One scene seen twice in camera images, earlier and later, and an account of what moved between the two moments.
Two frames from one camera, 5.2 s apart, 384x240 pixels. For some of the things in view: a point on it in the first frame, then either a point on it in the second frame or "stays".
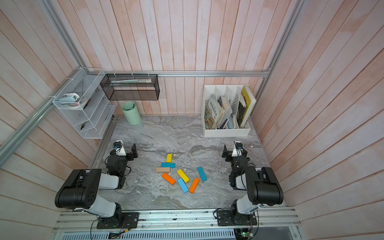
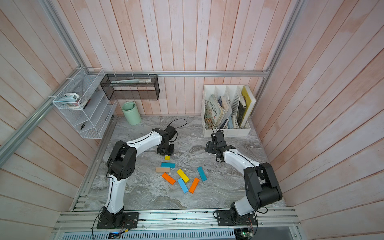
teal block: [170, 165] stays
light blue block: [182, 185] stays
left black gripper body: [129, 157] -> [165, 149]
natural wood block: [163, 169] stays
